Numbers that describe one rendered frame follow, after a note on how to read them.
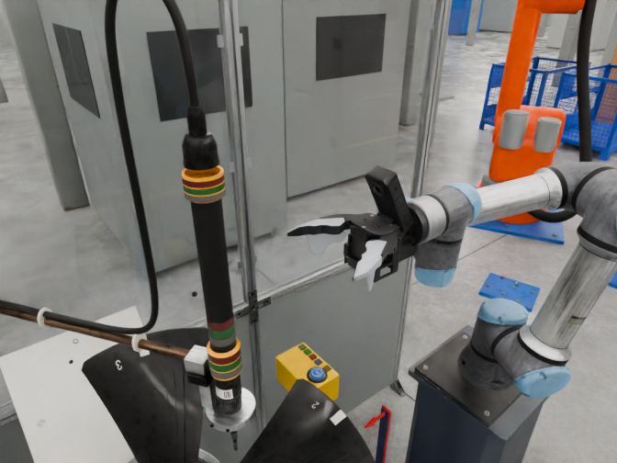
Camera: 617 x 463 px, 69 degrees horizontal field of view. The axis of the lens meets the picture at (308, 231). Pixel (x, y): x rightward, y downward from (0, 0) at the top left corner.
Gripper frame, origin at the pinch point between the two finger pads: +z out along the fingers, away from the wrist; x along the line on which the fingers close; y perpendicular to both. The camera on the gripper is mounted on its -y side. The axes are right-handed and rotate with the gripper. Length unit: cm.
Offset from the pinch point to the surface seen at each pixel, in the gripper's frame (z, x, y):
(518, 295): -244, 72, 162
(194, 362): 18.9, 2.1, 11.4
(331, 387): -23, 21, 61
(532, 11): -353, 167, -14
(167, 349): 20.7, 6.6, 11.4
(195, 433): 18.9, 7.1, 30.9
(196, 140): 16.2, -1.4, -19.3
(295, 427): 0.0, 5.9, 43.1
